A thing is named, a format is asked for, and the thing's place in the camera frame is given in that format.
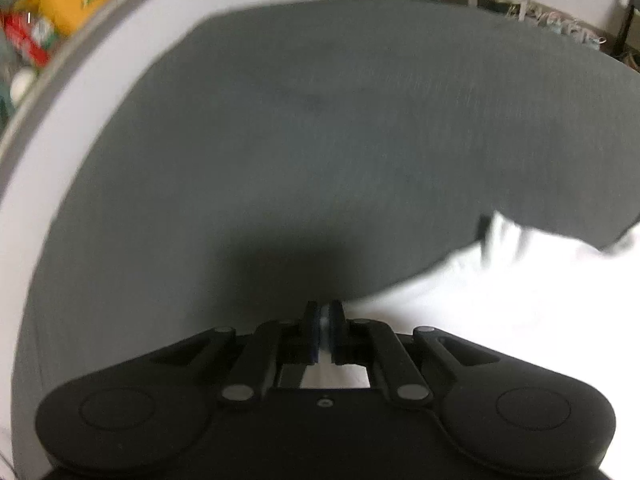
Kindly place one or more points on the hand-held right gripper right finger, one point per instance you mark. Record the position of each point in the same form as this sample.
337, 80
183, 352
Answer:
337, 330

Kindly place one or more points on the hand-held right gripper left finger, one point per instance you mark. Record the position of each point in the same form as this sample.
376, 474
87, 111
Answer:
312, 330

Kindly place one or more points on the white shirt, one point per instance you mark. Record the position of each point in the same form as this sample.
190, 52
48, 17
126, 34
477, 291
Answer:
500, 300

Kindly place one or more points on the grey bed sheet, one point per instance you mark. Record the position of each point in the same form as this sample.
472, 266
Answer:
300, 135

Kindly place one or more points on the white computer mouse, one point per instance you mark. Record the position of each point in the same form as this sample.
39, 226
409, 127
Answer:
22, 84

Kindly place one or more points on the red snack packet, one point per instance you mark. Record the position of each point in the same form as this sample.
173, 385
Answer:
27, 37

